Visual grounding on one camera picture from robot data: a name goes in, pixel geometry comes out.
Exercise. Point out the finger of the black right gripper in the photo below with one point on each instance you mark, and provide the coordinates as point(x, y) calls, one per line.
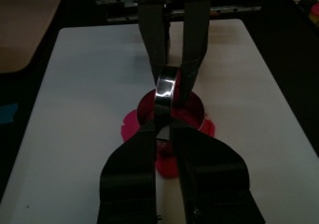
point(153, 31)
point(196, 31)

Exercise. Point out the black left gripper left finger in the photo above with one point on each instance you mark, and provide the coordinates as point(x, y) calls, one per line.
point(126, 178)

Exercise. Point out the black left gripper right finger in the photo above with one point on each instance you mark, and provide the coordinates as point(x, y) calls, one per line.
point(210, 178)

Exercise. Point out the round metal dough cutter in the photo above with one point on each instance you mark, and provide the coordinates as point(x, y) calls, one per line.
point(164, 87)

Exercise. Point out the beige wooden table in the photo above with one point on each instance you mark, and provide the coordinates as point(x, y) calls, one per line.
point(24, 25)

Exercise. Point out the white rectangular board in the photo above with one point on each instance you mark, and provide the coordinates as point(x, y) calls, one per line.
point(82, 109)

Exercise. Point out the orange yellow toy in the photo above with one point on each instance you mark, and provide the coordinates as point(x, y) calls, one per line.
point(315, 13)

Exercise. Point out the blue tape piece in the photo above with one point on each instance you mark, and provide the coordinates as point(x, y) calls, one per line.
point(6, 113)

